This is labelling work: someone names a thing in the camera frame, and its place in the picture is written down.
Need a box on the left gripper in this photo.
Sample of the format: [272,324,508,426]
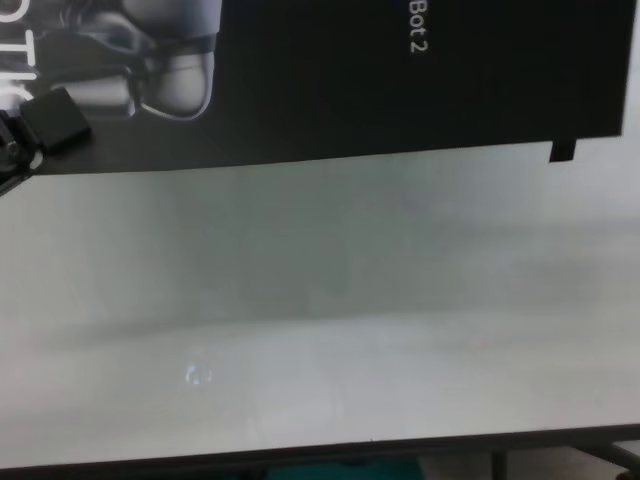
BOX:
[0,86,93,198]

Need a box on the black robot poster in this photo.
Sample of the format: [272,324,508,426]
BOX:
[0,0,630,177]

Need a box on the grey table crossbar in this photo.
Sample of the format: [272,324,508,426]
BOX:
[579,439,640,474]

